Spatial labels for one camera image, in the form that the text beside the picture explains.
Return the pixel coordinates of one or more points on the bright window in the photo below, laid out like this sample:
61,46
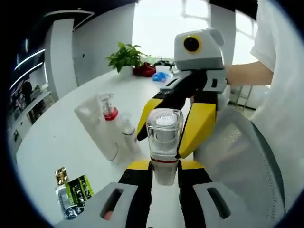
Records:
156,28

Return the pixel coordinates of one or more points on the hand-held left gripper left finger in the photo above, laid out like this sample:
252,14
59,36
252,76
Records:
133,202

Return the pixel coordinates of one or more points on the red collar skincare spray bottle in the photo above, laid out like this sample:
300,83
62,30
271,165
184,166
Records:
111,114

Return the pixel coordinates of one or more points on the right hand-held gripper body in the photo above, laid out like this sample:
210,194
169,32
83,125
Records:
209,57

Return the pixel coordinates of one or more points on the grey mesh chair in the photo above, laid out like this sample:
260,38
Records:
237,147

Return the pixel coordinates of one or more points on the white lab counter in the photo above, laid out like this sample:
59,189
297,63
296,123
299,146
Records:
42,102

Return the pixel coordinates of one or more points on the large black green skincare packet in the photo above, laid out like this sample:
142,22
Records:
79,190

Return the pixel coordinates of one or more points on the green potted plant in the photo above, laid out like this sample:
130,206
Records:
126,57

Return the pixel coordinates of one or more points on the ceiling light strip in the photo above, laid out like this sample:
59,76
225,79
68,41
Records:
26,74
28,58

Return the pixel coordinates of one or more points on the blue plastic bag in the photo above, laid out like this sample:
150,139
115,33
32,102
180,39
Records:
160,76

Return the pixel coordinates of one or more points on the red bag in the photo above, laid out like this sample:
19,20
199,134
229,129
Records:
143,70

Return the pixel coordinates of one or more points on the white skincare tube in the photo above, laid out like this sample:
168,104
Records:
95,128

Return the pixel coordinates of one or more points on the gold foil skincare packet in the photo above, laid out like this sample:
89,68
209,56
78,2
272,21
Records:
61,175

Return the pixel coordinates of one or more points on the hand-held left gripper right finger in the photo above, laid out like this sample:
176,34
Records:
192,202

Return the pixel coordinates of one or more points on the small white skincare bottle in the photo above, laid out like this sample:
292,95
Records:
130,140
165,142

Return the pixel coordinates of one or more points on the small black device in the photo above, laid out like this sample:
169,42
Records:
164,63

